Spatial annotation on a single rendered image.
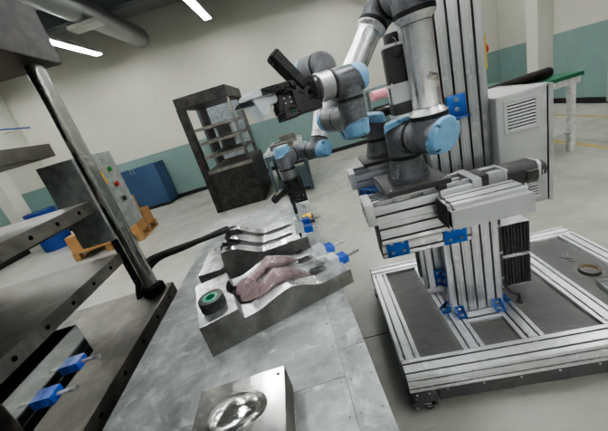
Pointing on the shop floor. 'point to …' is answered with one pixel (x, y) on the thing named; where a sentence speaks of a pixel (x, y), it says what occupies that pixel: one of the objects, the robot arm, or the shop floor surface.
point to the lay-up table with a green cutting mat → (554, 89)
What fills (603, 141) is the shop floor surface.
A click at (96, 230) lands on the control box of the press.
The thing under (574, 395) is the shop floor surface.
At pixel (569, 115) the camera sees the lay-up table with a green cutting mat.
